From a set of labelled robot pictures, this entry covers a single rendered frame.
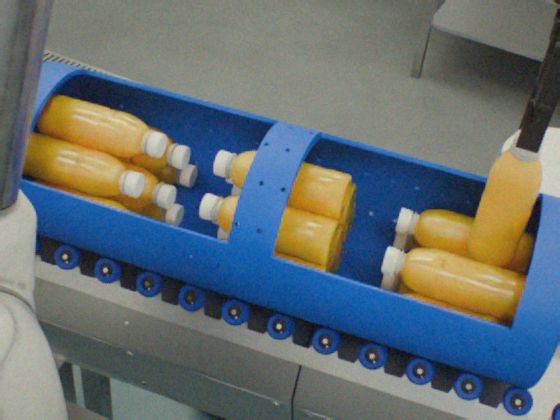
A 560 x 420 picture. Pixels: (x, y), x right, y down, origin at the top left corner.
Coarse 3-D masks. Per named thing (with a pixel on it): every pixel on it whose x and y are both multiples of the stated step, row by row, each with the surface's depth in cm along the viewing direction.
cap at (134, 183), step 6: (132, 174) 122; (138, 174) 123; (126, 180) 122; (132, 180) 122; (138, 180) 122; (144, 180) 125; (126, 186) 122; (132, 186) 122; (138, 186) 123; (126, 192) 123; (132, 192) 122; (138, 192) 124
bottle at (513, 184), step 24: (504, 168) 105; (528, 168) 104; (504, 192) 106; (528, 192) 105; (480, 216) 111; (504, 216) 108; (528, 216) 109; (480, 240) 112; (504, 240) 110; (504, 264) 114
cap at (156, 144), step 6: (150, 138) 123; (156, 138) 123; (162, 138) 124; (150, 144) 123; (156, 144) 123; (162, 144) 125; (150, 150) 123; (156, 150) 123; (162, 150) 125; (156, 156) 124
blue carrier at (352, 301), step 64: (64, 64) 129; (192, 128) 137; (256, 128) 131; (64, 192) 118; (192, 192) 141; (256, 192) 111; (384, 192) 132; (448, 192) 128; (128, 256) 122; (192, 256) 116; (256, 256) 112; (320, 320) 117; (384, 320) 111; (448, 320) 107; (512, 384) 114
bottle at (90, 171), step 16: (32, 144) 124; (48, 144) 124; (64, 144) 124; (32, 160) 123; (48, 160) 123; (64, 160) 122; (80, 160) 122; (96, 160) 122; (112, 160) 123; (32, 176) 126; (48, 176) 124; (64, 176) 123; (80, 176) 122; (96, 176) 121; (112, 176) 122; (96, 192) 123; (112, 192) 123
